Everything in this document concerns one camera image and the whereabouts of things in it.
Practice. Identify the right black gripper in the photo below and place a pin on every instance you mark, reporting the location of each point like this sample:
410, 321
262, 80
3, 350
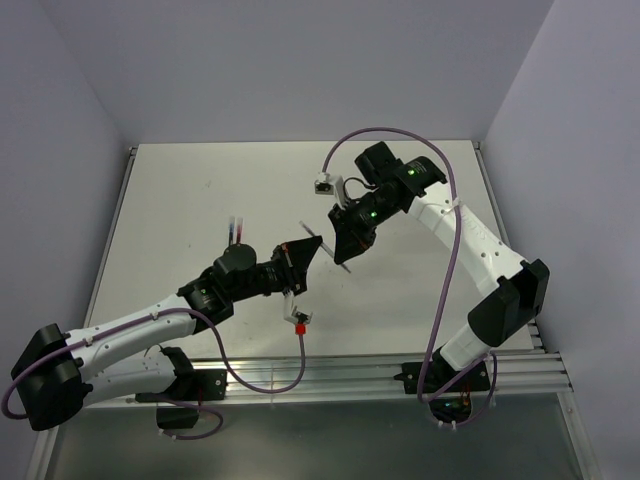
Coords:
351, 241

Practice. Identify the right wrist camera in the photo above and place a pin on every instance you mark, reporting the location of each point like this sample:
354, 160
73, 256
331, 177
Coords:
331, 185

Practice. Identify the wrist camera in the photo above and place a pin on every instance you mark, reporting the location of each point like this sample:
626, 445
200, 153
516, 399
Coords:
331, 185
294, 315

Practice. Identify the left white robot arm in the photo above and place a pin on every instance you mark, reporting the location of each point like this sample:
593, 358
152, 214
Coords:
60, 372

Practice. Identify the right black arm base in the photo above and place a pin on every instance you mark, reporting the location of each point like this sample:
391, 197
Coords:
456, 403

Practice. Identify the clear capped pen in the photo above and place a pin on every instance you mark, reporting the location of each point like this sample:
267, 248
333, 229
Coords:
324, 246

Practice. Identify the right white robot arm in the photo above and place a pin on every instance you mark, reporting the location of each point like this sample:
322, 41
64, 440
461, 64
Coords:
512, 288

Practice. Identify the red pen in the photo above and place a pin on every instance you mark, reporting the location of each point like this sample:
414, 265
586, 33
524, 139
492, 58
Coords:
239, 228

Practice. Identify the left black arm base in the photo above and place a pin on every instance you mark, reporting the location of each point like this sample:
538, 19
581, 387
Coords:
187, 397

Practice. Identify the aluminium mounting rail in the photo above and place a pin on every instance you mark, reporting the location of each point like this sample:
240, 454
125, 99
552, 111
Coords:
327, 379

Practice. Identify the blue pen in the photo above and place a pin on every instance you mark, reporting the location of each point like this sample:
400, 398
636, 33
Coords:
231, 231

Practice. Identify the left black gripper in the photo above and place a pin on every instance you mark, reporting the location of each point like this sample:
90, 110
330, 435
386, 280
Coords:
293, 258

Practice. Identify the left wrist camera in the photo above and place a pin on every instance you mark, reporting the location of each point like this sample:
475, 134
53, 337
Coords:
294, 315

